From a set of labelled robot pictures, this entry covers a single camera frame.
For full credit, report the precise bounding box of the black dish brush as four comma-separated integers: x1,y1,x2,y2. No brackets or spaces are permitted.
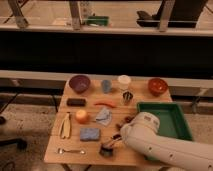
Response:
99,134,121,157

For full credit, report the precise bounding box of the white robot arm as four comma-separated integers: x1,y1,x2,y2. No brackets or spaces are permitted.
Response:
120,112,213,171

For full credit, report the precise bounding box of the blue cup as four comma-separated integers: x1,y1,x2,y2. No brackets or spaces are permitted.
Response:
101,80,112,94

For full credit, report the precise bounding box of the white cup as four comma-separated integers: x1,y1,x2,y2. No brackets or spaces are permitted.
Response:
117,75,131,90

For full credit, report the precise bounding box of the orange carrot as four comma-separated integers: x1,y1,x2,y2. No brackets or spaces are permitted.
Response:
94,101,117,108

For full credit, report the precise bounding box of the metal measuring cup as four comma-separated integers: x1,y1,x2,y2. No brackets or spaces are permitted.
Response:
122,91,133,105

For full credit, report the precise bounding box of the purple bowl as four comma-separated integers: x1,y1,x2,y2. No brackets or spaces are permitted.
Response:
69,75,91,94

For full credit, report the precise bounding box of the blue-grey cloth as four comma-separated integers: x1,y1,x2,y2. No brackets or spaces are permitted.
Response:
95,107,112,126

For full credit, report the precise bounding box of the black eraser block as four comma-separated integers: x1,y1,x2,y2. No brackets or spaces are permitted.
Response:
67,98,86,107

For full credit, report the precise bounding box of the bunch of dark grapes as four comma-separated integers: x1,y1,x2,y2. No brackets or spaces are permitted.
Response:
116,116,134,131

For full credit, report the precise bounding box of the apple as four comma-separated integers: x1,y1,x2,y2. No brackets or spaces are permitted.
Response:
75,110,89,124

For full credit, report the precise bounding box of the wooden table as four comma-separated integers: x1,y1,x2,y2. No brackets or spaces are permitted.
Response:
44,79,173,166

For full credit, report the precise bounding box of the red bowl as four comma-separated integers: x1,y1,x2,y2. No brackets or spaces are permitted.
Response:
148,78,168,97

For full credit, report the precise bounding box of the banana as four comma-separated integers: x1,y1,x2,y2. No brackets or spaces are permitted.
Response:
59,113,71,139

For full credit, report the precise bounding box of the green box on shelf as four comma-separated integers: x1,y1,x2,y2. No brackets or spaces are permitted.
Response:
86,16,109,26

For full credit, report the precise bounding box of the green plastic tray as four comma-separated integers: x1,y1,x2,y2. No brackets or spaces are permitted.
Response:
137,102,194,141

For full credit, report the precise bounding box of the dark object on shelf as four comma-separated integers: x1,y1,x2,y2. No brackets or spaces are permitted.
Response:
136,0,208,28

